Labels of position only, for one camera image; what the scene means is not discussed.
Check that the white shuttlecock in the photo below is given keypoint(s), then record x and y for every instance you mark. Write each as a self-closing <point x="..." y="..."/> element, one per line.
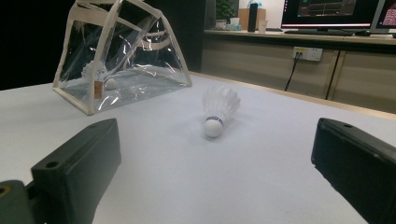
<point x="110" y="84"/>
<point x="218" y="102"/>

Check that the green potted plant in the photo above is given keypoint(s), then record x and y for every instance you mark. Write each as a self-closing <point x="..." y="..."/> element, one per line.
<point x="225" y="9"/>

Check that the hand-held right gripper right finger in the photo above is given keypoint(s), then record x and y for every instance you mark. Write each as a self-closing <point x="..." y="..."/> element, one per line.
<point x="358" y="165"/>

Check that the computer monitor with pink screen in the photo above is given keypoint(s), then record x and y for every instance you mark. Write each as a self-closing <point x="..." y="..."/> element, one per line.
<point x="389" y="15"/>

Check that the black keyboard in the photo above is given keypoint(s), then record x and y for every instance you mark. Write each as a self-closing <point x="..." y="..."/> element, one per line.
<point x="317" y="32"/>

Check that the beige cabinet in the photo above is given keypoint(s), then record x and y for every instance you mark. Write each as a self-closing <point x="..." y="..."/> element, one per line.
<point x="249" y="62"/>

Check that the clear bag with beige trim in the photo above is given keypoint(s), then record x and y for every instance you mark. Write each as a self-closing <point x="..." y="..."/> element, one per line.
<point x="90" y="17"/>

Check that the white table mat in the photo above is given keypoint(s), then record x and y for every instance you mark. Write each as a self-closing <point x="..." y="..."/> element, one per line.
<point x="186" y="171"/>

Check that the white paper cup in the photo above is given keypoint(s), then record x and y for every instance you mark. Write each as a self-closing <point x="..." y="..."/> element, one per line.
<point x="262" y="27"/>

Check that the large computer monitor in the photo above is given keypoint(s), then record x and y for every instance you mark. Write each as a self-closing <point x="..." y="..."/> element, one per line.
<point x="327" y="12"/>

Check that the black computer mouse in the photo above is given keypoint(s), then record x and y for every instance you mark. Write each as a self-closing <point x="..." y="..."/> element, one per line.
<point x="362" y="33"/>

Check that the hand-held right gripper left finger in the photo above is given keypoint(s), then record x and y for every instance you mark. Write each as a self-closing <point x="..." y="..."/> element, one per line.
<point x="77" y="168"/>

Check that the brown cardboard box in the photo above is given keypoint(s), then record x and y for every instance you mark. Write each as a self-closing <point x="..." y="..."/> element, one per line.
<point x="262" y="14"/>

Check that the black curtain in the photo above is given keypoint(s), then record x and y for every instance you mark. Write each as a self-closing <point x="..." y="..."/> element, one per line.
<point x="25" y="46"/>

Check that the white wall outlet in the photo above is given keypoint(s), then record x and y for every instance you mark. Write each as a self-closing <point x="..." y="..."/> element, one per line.
<point x="311" y="53"/>

